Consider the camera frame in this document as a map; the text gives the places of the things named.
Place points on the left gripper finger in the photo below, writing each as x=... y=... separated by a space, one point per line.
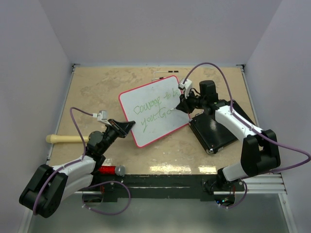
x=125 y=130
x=117 y=124

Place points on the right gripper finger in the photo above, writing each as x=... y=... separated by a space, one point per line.
x=185 y=110
x=181 y=106

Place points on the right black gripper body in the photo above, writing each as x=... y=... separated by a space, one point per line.
x=191 y=99

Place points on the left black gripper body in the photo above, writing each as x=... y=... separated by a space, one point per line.
x=113 y=128

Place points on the pink framed whiteboard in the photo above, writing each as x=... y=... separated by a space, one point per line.
x=149 y=106

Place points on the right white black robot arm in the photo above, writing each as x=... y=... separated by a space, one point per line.
x=259 y=150

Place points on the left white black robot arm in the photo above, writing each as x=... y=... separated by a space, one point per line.
x=50 y=185

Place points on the black hard case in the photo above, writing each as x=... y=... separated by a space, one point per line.
x=219 y=126

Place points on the red cylinder with grey cap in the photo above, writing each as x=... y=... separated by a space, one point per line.
x=112 y=170

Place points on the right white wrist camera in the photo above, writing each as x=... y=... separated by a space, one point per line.
x=185 y=85

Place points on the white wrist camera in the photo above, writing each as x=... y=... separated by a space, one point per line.
x=102 y=116
x=185 y=85

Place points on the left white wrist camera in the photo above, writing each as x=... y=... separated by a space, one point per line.
x=102 y=116

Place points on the wire whiteboard stand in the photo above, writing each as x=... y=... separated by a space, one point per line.
x=159 y=75

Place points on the wooden pestle handle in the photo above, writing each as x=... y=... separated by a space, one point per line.
x=53 y=139

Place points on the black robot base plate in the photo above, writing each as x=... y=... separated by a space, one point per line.
x=201 y=187

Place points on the aluminium rail frame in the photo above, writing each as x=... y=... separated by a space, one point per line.
x=263 y=210

